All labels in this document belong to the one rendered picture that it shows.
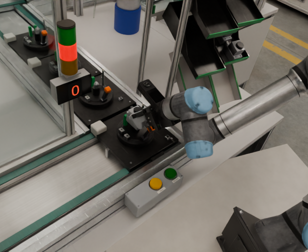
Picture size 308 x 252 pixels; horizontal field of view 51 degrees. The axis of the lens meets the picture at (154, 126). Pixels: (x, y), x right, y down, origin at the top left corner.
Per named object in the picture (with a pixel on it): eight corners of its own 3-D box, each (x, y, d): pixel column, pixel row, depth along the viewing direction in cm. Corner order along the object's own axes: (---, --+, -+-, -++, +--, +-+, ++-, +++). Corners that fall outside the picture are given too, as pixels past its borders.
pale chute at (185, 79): (213, 113, 133) (220, 112, 129) (187, 122, 127) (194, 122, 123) (195, 47, 130) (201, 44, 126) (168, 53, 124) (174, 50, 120)
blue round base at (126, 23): (144, 31, 200) (146, 8, 189) (124, 37, 191) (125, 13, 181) (128, 20, 207) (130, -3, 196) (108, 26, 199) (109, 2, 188)
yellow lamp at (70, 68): (81, 72, 97) (80, 58, 93) (66, 77, 94) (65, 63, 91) (72, 64, 99) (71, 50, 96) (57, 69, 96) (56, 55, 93)
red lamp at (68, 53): (80, 58, 93) (79, 43, 90) (65, 63, 91) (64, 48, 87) (71, 50, 96) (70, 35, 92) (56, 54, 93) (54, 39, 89)
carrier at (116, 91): (136, 106, 136) (138, 82, 127) (88, 129, 123) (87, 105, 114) (102, 77, 147) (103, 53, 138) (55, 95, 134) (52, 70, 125)
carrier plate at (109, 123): (178, 142, 124) (179, 139, 122) (129, 172, 111) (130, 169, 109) (138, 108, 135) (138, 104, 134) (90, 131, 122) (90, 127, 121)
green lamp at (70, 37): (79, 43, 90) (79, 26, 86) (64, 47, 87) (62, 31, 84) (70, 35, 92) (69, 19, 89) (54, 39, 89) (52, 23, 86)
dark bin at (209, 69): (222, 71, 120) (233, 61, 114) (195, 79, 114) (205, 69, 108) (189, 11, 126) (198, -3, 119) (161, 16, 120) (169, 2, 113)
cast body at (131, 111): (145, 126, 118) (148, 112, 113) (136, 130, 115) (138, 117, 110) (131, 112, 121) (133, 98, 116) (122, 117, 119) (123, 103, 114)
